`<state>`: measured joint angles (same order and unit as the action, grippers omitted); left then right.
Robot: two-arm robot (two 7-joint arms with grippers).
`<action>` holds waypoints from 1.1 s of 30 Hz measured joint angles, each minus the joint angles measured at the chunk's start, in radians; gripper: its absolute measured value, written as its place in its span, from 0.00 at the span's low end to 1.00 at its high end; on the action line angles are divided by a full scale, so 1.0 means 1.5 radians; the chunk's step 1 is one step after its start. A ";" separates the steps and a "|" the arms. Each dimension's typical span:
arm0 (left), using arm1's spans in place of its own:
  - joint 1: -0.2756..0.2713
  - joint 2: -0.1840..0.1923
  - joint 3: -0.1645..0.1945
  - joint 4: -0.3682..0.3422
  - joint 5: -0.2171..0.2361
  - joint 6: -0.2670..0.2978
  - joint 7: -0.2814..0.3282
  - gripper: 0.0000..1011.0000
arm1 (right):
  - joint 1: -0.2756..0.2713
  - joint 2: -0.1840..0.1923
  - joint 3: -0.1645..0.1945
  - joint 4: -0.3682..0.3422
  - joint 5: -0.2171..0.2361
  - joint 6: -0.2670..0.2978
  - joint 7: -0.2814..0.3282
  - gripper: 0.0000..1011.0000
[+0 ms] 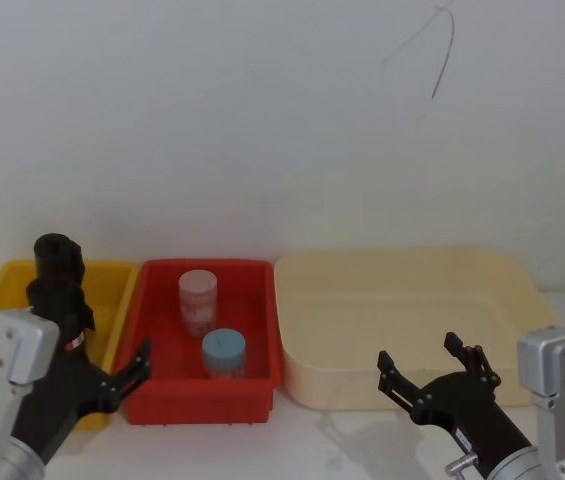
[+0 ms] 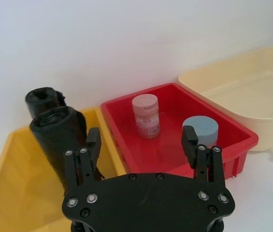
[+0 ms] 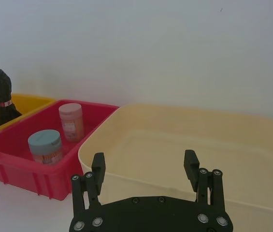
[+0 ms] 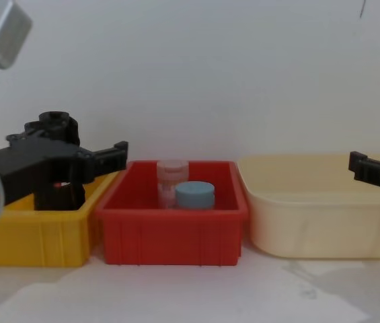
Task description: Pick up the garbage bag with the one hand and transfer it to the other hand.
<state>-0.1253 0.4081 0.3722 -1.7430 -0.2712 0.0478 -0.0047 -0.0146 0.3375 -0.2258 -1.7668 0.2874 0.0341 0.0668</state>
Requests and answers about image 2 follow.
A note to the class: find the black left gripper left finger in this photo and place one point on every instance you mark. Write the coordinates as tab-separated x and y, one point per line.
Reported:
88	157

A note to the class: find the yellow plastic bin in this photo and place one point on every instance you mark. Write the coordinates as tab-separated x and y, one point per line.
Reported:
22	183

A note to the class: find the cream plastic tub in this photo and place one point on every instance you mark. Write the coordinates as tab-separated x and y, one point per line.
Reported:
245	96

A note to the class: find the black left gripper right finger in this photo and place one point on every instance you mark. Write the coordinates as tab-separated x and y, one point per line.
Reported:
204	159

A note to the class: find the blue lidded jar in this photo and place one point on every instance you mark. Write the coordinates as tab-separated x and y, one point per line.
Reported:
205	130

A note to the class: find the red plastic bin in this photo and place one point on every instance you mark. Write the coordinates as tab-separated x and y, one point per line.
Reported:
175	116

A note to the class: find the black garbage bag roll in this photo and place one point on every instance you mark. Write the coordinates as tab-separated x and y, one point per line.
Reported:
54	142
42	99

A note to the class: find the pink lidded jar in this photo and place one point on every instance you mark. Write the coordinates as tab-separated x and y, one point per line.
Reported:
147	118

